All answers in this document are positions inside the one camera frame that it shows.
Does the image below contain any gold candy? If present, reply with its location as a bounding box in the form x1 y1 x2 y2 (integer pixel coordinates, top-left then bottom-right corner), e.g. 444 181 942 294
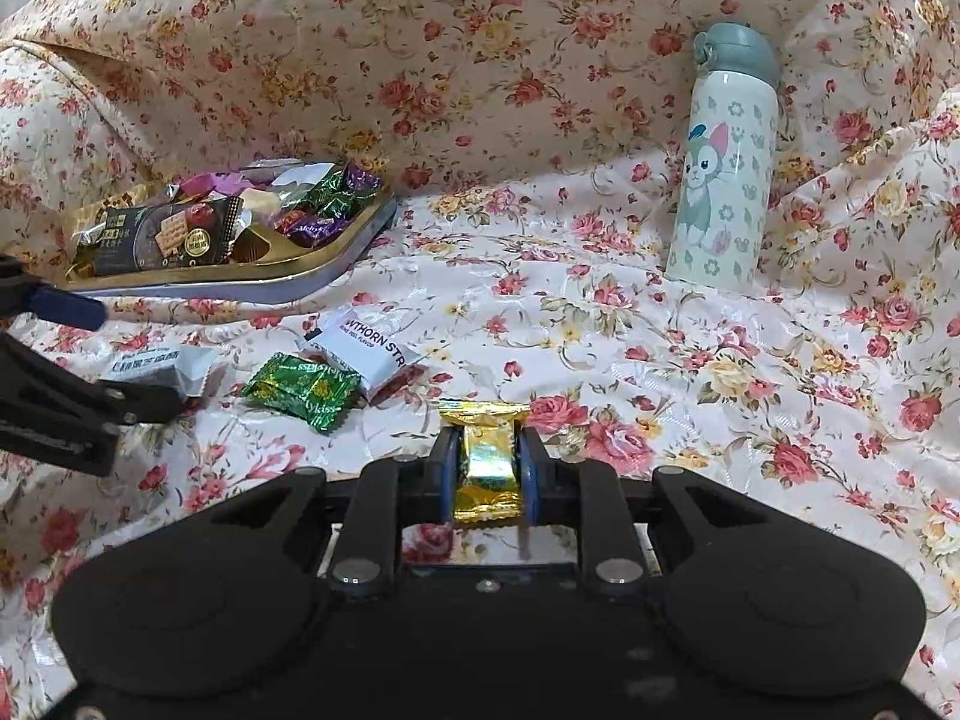
437 400 531 527

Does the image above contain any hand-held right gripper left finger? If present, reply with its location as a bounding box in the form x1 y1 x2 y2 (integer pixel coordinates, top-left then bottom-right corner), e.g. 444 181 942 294
199 427 460 599

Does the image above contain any white sesame snack packet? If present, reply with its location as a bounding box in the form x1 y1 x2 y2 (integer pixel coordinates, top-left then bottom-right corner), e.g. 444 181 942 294
109 345 216 400

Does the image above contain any gold tray with purple rim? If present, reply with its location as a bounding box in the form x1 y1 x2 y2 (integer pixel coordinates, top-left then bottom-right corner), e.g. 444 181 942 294
64 157 398 302

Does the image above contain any black biscuit packet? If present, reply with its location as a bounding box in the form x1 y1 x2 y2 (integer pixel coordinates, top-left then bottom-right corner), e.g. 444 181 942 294
90 195 246 276

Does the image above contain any pile of assorted wrapped candies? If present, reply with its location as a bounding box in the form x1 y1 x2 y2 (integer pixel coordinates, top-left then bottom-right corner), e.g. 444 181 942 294
64 159 385 278

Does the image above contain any cartoon cat water bottle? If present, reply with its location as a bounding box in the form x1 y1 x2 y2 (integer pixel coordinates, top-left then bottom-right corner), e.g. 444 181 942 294
666 22 779 291

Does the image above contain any white and red snack packet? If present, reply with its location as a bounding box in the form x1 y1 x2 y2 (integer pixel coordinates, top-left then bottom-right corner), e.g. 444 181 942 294
295 306 426 400

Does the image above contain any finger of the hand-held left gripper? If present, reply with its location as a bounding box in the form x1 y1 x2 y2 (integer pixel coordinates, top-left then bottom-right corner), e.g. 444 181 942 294
0 334 188 479
0 255 107 332

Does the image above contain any green wrapped candy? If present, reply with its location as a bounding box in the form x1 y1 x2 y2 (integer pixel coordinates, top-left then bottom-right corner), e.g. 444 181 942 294
240 352 362 436

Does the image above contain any floral bedspread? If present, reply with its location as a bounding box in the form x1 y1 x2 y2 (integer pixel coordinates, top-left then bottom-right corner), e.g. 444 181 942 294
0 0 960 720

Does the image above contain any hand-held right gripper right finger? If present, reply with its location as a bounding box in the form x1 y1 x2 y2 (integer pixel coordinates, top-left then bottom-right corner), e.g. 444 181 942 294
516 427 781 587

